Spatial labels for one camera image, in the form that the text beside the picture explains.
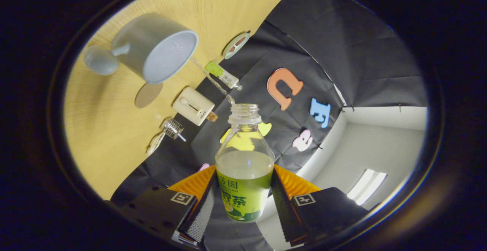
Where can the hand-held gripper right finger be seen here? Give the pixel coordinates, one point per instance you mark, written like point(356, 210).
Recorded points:
point(283, 213)

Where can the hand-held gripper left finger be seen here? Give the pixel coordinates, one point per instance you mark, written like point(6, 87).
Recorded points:
point(201, 213)

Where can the green label juice bottle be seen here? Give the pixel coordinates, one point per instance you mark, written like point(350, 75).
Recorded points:
point(245, 190)

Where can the brown round coaster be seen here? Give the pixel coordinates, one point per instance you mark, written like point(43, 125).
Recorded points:
point(147, 96)

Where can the white cup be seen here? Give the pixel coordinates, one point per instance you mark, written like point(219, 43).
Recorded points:
point(144, 42)

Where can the small green drink bottle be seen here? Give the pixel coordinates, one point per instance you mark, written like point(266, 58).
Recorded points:
point(222, 75)

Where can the pale straw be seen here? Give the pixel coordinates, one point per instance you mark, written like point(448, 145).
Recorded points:
point(181, 137)

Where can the white divided tray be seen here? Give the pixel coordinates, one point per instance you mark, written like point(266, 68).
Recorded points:
point(156, 144)

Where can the ceiling light panel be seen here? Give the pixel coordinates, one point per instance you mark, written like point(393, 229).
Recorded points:
point(367, 186)

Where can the metal mesh holder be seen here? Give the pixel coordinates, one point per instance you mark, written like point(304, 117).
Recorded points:
point(173, 128)

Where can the toast slice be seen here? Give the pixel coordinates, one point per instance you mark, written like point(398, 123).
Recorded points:
point(212, 116)

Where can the white toaster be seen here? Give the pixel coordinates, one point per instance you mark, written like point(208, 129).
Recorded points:
point(192, 105)

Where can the wooden table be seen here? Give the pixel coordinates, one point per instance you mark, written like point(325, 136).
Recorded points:
point(106, 137)

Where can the brown food piece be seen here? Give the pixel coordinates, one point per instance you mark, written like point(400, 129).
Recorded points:
point(232, 50)
point(240, 41)

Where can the pale green plate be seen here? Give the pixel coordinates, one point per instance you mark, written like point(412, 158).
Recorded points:
point(243, 49)

